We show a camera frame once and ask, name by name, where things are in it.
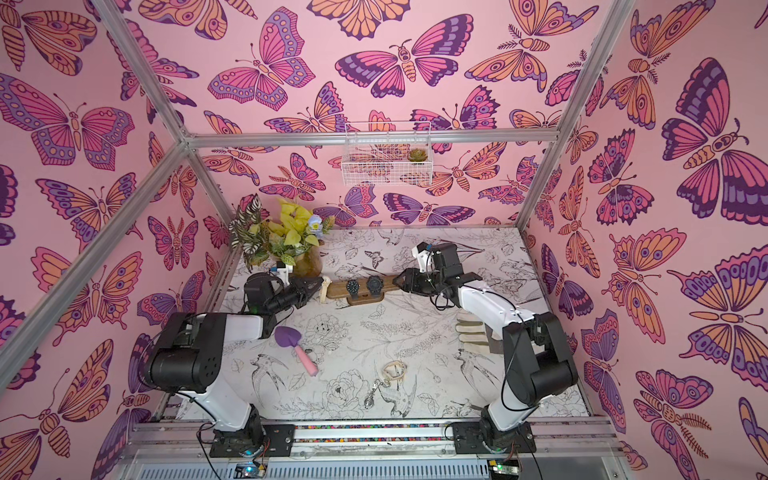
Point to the beige watch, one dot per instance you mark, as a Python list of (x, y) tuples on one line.
[(326, 282), (393, 373)]

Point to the black watch wide face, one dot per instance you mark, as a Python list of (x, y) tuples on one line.
[(375, 286)]

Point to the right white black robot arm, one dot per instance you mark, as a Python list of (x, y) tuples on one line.
[(538, 362)]

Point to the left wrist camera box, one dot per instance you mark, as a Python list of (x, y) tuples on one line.
[(283, 272)]

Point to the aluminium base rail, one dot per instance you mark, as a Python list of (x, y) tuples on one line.
[(545, 448)]

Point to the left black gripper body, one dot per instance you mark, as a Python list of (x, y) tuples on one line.
[(287, 299)]

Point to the purple pink toy shovel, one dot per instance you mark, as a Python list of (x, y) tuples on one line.
[(288, 337)]

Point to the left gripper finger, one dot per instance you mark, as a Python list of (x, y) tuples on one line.
[(313, 283), (307, 293)]

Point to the white wire wall basket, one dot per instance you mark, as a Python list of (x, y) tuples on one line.
[(376, 152)]

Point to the wooden watch stand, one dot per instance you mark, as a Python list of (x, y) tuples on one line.
[(355, 293)]

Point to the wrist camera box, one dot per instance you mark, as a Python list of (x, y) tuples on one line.
[(283, 272), (423, 254)]

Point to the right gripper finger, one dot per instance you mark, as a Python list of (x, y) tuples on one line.
[(406, 277), (407, 288)]

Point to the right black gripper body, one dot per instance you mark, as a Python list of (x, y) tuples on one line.
[(422, 280)]

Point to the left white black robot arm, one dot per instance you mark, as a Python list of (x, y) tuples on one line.
[(187, 358)]

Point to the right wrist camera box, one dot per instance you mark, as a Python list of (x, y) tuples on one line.
[(423, 254)]

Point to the small succulent plant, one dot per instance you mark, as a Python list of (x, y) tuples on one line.
[(418, 155)]

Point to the amber vase with plants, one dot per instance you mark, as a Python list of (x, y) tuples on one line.
[(293, 238)]

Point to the silver metal keychain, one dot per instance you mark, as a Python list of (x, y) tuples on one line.
[(374, 393)]

